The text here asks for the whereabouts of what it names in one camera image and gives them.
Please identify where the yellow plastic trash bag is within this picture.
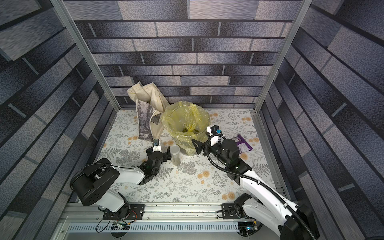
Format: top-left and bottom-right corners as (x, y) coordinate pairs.
(161, 101), (211, 156)

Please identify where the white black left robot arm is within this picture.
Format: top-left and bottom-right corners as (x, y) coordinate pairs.
(70, 146), (171, 221)

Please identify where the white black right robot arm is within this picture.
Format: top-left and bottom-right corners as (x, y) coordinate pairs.
(192, 134), (320, 240)

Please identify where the purple packet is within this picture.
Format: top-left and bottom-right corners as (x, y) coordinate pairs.
(233, 135), (253, 154)

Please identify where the beige printed tote bag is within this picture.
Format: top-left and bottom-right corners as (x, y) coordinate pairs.
(127, 82), (170, 141)

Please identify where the green circuit board left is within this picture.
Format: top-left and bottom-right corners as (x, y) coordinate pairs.
(111, 222), (130, 231)

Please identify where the green circuit board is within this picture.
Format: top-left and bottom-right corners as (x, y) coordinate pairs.
(111, 222), (130, 231)
(238, 222), (259, 236)

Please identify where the green circuit board right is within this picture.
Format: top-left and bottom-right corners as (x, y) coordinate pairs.
(238, 222), (259, 236)

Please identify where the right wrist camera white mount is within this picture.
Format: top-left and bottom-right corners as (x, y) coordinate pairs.
(207, 125), (223, 147)

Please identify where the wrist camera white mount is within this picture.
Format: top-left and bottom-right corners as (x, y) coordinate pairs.
(207, 125), (223, 147)
(152, 139), (162, 152)

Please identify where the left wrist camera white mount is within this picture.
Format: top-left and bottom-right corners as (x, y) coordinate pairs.
(152, 139), (162, 152)

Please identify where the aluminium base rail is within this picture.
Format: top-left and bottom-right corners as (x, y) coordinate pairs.
(58, 202), (261, 235)

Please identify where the aluminium frame post right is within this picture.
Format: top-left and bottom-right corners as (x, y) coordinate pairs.
(254, 0), (312, 113)

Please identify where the aluminium frame post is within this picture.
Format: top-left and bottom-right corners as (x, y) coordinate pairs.
(50, 0), (121, 112)
(254, 0), (312, 113)

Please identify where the black corrugated cable conduit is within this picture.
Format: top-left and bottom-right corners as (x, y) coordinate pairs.
(205, 133), (317, 240)

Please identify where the aluminium frame post left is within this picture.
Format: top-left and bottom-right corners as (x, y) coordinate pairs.
(50, 0), (121, 112)

